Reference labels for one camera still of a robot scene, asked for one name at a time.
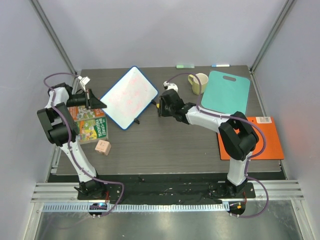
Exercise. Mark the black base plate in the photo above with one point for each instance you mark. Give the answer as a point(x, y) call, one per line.
point(177, 189)

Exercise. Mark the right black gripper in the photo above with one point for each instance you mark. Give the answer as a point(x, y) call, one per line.
point(162, 106)

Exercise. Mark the white slotted cable duct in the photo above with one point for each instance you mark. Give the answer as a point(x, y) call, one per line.
point(97, 207)

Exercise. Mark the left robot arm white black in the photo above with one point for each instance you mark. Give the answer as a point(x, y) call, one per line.
point(62, 131)

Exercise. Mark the green treehouse book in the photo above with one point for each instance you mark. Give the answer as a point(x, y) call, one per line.
point(92, 130)

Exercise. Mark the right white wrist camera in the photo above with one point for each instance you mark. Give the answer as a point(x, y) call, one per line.
point(170, 86)

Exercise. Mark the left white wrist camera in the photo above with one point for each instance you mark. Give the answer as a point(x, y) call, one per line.
point(83, 81)

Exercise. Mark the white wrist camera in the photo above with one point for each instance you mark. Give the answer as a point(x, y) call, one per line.
point(170, 86)
point(83, 81)

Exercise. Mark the orange clipboard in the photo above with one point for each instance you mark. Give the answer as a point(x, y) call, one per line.
point(273, 149)

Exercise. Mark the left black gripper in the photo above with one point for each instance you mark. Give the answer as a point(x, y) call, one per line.
point(95, 102)

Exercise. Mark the blue white marker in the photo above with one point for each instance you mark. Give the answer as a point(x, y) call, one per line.
point(220, 65)

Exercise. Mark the teal cutting board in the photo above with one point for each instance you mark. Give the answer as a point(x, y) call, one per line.
point(226, 93)

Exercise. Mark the pale yellow mug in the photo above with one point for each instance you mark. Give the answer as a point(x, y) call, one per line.
point(198, 82)

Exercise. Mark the orange treehouse book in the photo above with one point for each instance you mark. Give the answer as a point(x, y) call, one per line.
point(80, 113)

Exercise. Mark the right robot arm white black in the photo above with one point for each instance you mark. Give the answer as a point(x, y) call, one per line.
point(237, 134)

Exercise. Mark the pink cube power adapter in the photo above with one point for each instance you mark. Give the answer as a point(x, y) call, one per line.
point(103, 147)

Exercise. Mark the green eraser block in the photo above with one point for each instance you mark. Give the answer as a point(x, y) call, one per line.
point(185, 66)

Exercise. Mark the blue framed whiteboard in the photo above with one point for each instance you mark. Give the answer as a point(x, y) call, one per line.
point(128, 97)

